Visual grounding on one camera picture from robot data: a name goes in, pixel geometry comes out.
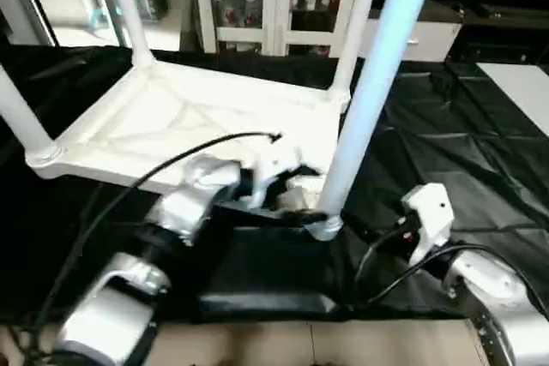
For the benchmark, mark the white plastic table top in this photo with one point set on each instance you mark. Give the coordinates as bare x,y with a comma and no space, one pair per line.
171,117

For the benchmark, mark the white plastic table leg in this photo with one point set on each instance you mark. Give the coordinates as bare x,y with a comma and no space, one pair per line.
356,23
21,122
129,6
377,83

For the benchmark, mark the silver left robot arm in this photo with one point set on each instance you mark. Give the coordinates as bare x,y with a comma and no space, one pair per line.
197,194

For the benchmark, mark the black work mat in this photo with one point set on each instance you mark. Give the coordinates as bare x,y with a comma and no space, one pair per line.
463,169

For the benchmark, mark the white flat board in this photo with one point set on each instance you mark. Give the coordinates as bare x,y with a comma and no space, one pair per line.
523,83

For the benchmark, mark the white glass door cabinet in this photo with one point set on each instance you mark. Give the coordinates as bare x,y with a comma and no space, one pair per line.
274,6

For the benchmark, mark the white drawer unit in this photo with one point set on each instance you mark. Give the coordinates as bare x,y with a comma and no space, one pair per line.
433,40

